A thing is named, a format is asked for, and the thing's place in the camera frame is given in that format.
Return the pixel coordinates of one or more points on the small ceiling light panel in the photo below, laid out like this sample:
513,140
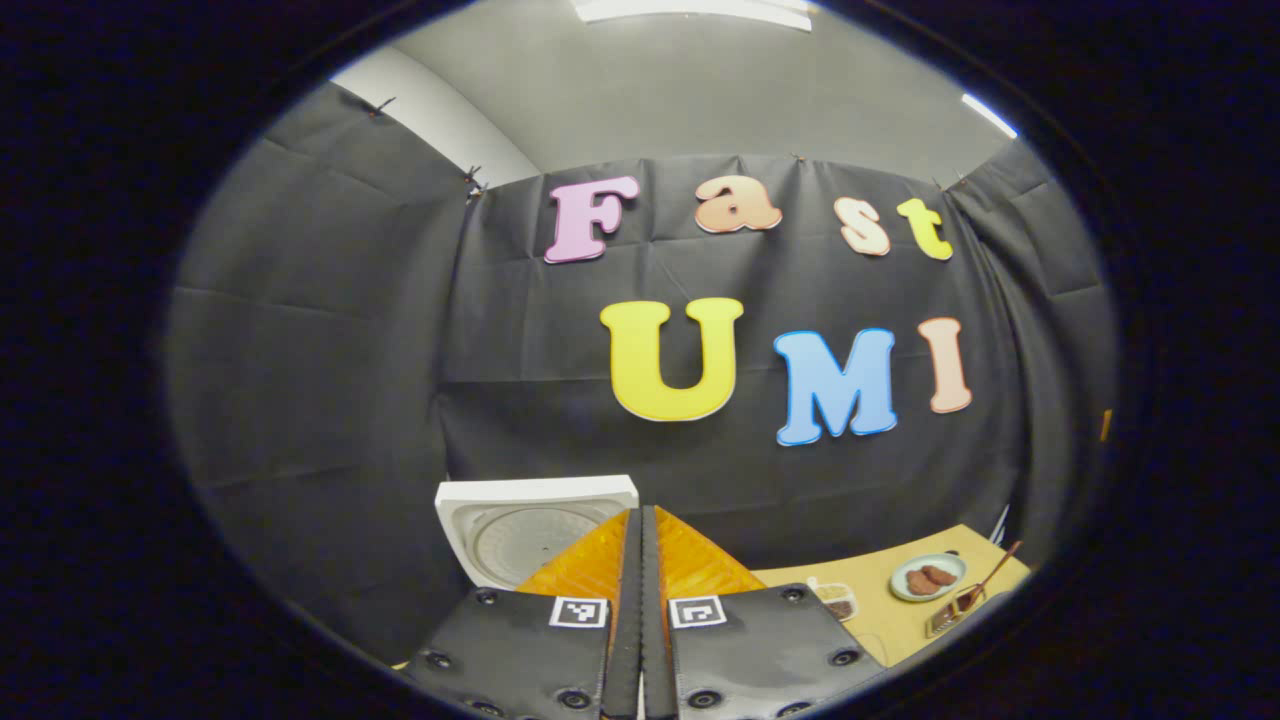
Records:
990,115

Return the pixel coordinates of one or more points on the white divided grain dish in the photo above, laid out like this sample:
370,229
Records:
835,600

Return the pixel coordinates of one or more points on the pale green plate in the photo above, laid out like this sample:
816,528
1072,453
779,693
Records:
900,590

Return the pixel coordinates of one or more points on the brown meat piece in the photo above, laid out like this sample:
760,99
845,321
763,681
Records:
920,583
940,575

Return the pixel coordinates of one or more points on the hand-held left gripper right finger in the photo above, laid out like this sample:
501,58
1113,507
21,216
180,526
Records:
655,620

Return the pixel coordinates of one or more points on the black backdrop cloth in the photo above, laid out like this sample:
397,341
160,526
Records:
320,380

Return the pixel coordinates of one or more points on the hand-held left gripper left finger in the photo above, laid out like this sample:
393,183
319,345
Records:
625,620

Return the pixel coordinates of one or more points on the brown wooden spoon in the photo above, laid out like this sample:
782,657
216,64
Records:
990,575

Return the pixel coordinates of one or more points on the white rice cooker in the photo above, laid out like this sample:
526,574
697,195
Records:
520,530

